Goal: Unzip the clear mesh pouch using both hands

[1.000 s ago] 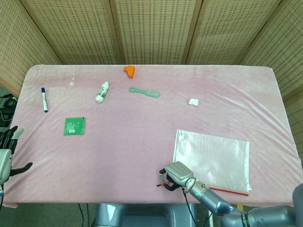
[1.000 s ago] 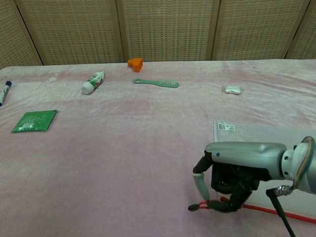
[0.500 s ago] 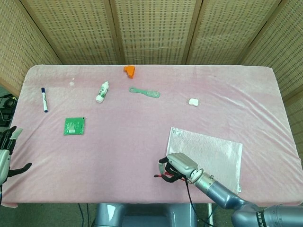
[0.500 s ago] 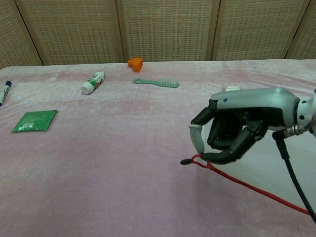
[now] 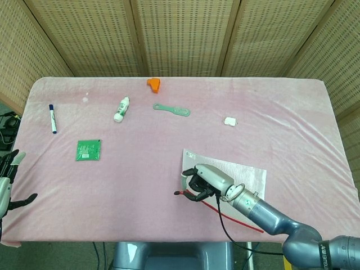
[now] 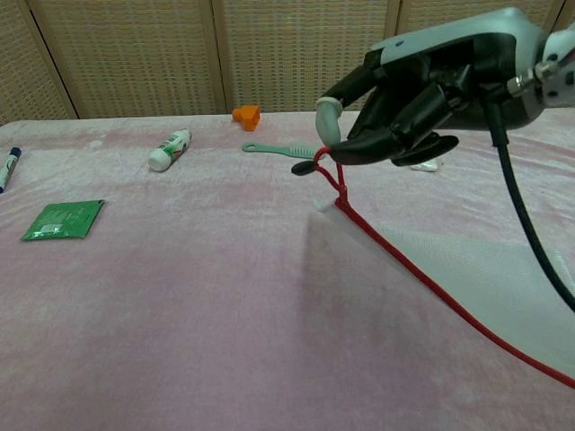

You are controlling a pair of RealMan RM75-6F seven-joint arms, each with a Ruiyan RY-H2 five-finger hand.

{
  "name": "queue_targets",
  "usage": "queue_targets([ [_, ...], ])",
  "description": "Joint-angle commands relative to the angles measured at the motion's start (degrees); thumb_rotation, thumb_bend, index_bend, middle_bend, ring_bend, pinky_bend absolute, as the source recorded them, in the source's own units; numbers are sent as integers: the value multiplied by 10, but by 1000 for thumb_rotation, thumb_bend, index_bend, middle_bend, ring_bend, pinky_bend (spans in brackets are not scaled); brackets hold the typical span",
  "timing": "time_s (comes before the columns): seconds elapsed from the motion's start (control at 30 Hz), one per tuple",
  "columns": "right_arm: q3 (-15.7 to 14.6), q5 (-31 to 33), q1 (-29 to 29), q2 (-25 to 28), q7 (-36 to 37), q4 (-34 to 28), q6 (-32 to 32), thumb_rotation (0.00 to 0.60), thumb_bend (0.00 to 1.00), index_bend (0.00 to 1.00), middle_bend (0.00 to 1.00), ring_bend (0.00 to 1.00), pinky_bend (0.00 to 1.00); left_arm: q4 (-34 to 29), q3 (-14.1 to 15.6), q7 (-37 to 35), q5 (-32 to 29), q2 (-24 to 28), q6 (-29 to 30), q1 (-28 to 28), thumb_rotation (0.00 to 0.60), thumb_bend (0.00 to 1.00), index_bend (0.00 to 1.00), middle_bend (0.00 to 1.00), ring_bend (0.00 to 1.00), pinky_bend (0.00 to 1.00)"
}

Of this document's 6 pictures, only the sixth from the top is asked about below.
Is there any blue white marker pen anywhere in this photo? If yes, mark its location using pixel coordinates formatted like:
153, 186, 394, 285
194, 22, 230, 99
0, 146, 24, 195

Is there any orange plastic block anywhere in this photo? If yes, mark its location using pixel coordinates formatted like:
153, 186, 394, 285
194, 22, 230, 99
231, 104, 262, 133

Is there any small white eraser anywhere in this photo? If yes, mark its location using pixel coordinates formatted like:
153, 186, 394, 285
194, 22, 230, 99
407, 155, 445, 173

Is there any white mesh pouch red zipper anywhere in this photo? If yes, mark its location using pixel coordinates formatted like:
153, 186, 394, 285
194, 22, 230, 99
313, 199, 575, 390

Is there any black right hand cable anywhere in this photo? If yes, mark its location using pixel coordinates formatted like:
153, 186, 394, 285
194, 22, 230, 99
487, 62, 575, 315

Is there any green plastic comb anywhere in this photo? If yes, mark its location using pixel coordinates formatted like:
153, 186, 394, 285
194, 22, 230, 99
242, 140, 318, 160

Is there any pink table cloth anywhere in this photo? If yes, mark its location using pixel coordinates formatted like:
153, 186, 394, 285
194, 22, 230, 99
0, 106, 575, 431

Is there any green foil packet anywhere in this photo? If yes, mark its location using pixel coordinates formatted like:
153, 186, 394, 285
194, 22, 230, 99
21, 198, 107, 242

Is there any white glue bottle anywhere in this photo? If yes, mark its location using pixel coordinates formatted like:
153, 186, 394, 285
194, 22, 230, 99
147, 128, 194, 173

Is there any wooden woven folding screen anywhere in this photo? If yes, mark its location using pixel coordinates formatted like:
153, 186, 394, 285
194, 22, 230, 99
0, 0, 575, 128

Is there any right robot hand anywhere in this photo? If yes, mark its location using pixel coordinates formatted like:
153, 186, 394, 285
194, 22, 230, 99
315, 7, 550, 168

